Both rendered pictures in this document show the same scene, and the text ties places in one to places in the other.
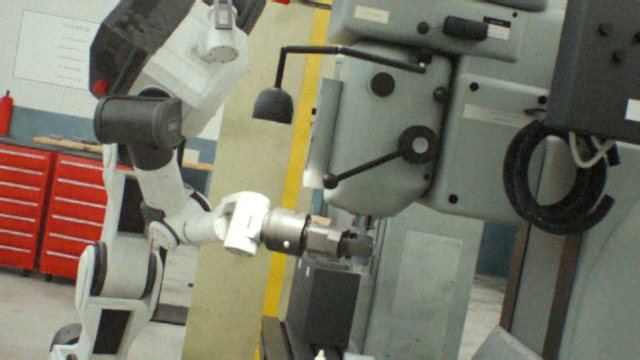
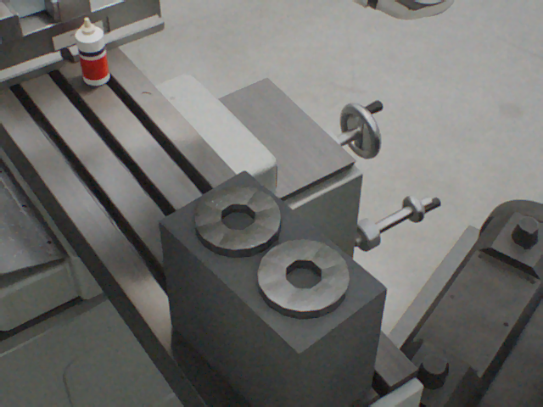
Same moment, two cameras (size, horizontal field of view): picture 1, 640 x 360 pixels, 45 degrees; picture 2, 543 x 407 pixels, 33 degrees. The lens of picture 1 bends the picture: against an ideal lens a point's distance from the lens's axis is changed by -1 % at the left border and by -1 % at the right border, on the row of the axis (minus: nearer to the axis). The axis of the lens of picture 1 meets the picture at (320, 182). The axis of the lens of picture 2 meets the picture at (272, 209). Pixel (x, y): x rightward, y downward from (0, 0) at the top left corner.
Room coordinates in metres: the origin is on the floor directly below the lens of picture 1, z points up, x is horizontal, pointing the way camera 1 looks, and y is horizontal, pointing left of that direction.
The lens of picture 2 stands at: (2.51, -0.33, 1.83)
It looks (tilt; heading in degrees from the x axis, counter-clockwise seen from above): 47 degrees down; 152
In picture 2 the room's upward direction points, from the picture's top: 1 degrees clockwise
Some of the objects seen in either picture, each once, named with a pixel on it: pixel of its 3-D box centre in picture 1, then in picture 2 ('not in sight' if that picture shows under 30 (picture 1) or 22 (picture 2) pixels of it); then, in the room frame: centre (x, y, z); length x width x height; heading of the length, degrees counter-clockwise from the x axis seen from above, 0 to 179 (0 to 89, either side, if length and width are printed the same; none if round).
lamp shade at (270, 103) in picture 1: (274, 104); not in sight; (1.39, 0.11, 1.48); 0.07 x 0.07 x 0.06
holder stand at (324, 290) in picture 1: (321, 295); (269, 303); (1.99, -0.05, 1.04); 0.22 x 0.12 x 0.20; 14
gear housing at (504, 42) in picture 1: (421, 27); not in sight; (1.51, -0.14, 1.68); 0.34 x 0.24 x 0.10; 97
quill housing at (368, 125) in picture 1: (382, 131); not in sight; (1.50, -0.10, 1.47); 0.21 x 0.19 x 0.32; 7
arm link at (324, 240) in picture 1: (314, 238); not in sight; (1.52, -0.01, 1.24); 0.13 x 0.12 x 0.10; 169
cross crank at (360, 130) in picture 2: not in sight; (345, 137); (1.44, 0.40, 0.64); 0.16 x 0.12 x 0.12; 97
